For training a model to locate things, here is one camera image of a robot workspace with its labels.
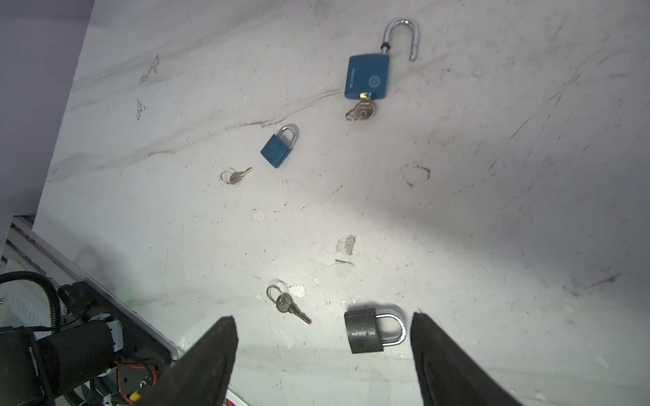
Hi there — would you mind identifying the black padlock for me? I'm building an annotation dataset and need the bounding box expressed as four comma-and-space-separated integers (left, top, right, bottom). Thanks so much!
344, 308, 407, 355

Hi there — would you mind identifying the small blue padlock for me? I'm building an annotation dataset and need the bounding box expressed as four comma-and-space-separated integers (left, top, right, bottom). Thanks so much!
261, 123, 299, 168

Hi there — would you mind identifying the key near black padlock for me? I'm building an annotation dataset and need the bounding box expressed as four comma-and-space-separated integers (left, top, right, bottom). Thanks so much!
266, 285, 311, 325

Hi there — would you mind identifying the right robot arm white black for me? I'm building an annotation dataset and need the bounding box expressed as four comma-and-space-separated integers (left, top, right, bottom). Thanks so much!
1, 271, 516, 405

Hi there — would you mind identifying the key near small blue padlock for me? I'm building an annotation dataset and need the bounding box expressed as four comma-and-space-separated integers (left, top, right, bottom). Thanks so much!
219, 167, 254, 185

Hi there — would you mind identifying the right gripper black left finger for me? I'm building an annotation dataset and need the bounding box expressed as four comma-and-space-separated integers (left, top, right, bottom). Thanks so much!
130, 316, 239, 405

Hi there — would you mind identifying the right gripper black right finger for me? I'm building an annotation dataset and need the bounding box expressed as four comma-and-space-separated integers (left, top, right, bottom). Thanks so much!
411, 312, 521, 406

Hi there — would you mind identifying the key with ring for large padlock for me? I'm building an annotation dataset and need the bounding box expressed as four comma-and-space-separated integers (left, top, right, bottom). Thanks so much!
345, 92, 376, 121

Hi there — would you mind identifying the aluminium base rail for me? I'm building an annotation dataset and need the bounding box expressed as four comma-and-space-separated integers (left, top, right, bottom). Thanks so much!
4, 215, 250, 406

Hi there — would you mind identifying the large blue padlock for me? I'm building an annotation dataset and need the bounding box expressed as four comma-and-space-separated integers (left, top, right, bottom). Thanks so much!
344, 18, 421, 101

